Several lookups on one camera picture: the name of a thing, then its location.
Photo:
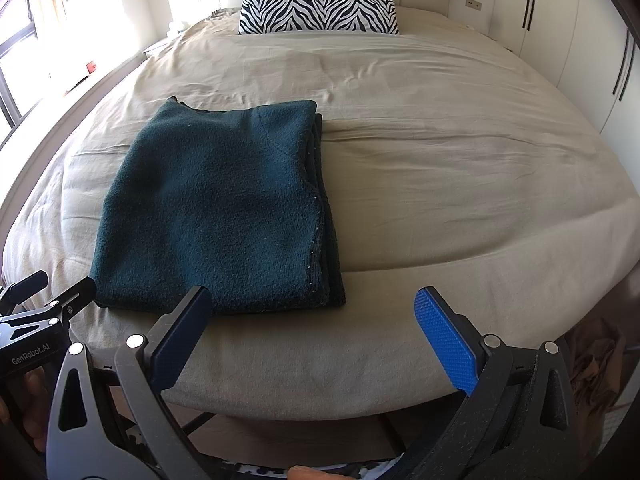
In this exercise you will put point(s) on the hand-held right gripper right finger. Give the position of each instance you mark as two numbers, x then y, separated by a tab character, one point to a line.
445	340

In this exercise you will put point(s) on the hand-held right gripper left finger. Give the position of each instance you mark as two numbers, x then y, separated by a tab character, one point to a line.
180	340

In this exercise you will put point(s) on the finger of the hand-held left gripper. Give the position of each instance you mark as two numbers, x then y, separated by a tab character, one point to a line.
75	296
27	282

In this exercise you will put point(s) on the dark teal knit sweater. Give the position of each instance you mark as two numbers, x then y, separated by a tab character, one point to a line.
215	210

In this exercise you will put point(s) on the person's left hand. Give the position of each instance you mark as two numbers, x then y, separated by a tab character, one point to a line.
37	400

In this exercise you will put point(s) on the bed with beige sheet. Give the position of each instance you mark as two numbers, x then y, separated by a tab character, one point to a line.
450	175

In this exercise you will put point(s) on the patterned cloth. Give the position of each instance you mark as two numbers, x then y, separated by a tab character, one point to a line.
320	470

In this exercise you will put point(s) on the black framed window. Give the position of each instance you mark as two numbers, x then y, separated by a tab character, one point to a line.
12	60

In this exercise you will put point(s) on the small red object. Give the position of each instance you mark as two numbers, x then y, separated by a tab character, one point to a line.
91	66

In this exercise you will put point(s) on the beige curtain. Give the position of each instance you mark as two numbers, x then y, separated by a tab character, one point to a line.
47	20

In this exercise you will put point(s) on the white wardrobe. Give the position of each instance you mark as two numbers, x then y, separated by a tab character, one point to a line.
575	25

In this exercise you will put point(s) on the zebra print pillow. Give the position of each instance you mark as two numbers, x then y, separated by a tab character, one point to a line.
320	7

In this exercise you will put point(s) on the grey bed frame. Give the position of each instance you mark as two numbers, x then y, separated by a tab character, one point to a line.
60	125

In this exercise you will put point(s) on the white wall socket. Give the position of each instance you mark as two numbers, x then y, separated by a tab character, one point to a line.
472	3

